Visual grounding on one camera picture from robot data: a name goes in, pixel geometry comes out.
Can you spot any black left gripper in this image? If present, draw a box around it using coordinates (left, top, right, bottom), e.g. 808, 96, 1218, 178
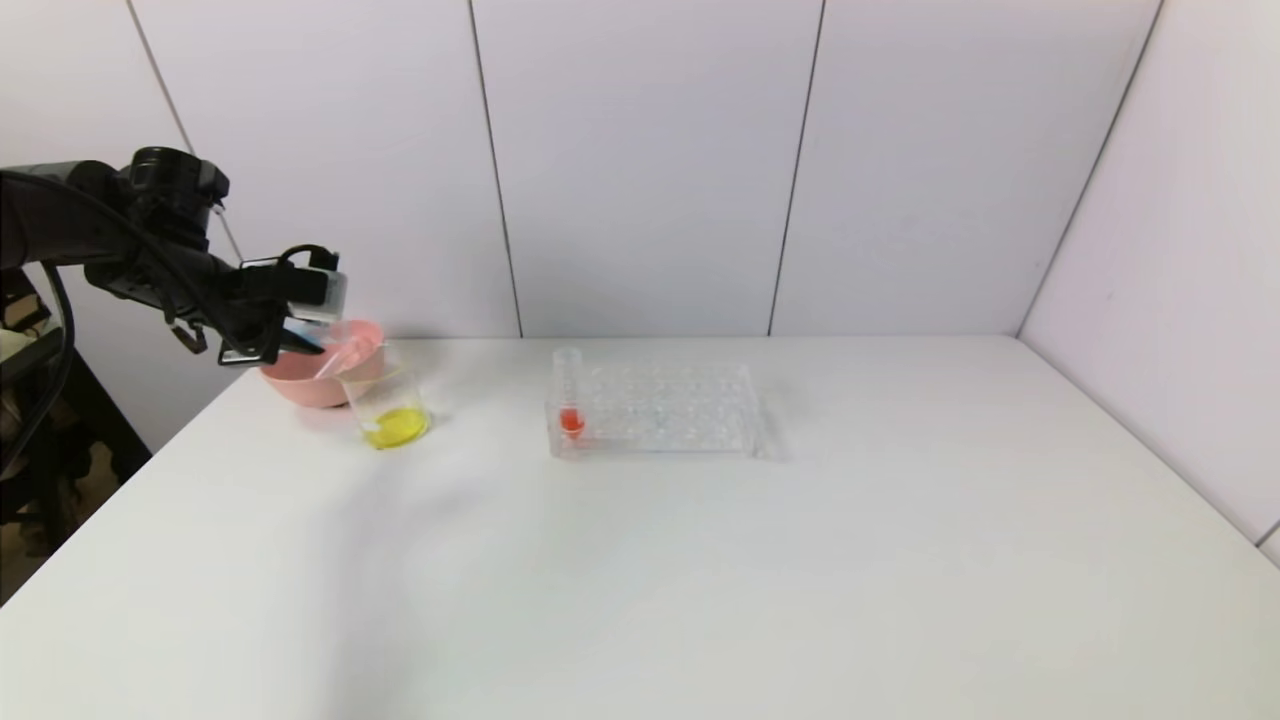
192, 255, 326, 367

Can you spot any test tube with blue pigment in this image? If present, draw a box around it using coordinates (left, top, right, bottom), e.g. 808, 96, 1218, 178
300, 320, 385, 353

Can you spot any test tube with yellow pigment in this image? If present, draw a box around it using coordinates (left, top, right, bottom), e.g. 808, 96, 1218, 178
314, 345, 373, 381

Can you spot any clear glass beaker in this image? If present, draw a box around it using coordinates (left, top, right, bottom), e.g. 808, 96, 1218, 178
334, 344, 433, 452

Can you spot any test tube with red pigment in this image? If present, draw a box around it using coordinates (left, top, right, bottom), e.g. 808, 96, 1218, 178
552, 346, 589, 440

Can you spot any clear plastic test tube rack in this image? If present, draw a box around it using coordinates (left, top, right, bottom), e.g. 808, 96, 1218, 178
544, 349, 773, 462

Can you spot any pink plastic bowl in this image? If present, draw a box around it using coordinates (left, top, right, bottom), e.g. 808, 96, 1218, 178
258, 322, 387, 410

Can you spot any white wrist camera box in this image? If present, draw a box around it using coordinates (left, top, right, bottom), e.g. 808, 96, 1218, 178
290, 268, 349, 323

